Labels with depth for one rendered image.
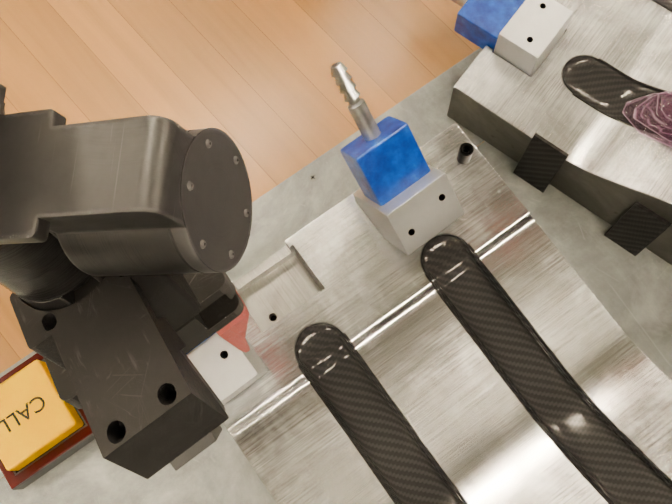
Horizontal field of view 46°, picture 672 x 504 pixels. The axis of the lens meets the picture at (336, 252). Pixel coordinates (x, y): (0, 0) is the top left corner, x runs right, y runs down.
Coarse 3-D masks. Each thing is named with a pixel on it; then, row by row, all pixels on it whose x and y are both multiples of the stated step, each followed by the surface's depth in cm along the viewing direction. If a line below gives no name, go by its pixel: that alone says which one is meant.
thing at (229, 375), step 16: (192, 352) 48; (208, 352) 48; (224, 352) 49; (240, 352) 48; (208, 368) 48; (224, 368) 48; (240, 368) 48; (256, 368) 48; (208, 384) 48; (224, 384) 48; (240, 384) 48; (224, 400) 48
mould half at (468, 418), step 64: (448, 128) 58; (512, 192) 56; (320, 256) 56; (384, 256) 56; (512, 256) 56; (320, 320) 55; (384, 320) 54; (448, 320) 55; (576, 320) 55; (256, 384) 54; (384, 384) 54; (448, 384) 54; (640, 384) 53; (256, 448) 53; (320, 448) 53; (448, 448) 53; (512, 448) 52; (640, 448) 50
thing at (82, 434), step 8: (32, 360) 62; (40, 360) 61; (16, 368) 61; (8, 376) 61; (88, 424) 60; (80, 432) 60; (88, 432) 60; (72, 440) 60; (80, 440) 60; (56, 448) 60; (64, 448) 60; (48, 456) 60; (56, 456) 60; (0, 464) 60; (32, 464) 59; (40, 464) 59; (8, 472) 59; (24, 472) 59; (32, 472) 59; (8, 480) 59; (16, 480) 59; (24, 480) 59
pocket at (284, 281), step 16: (272, 256) 57; (288, 256) 58; (256, 272) 57; (272, 272) 58; (288, 272) 58; (304, 272) 58; (240, 288) 57; (256, 288) 58; (272, 288) 58; (288, 288) 58; (304, 288) 58; (320, 288) 58; (256, 304) 58; (272, 304) 58; (288, 304) 58; (256, 320) 57; (272, 320) 58
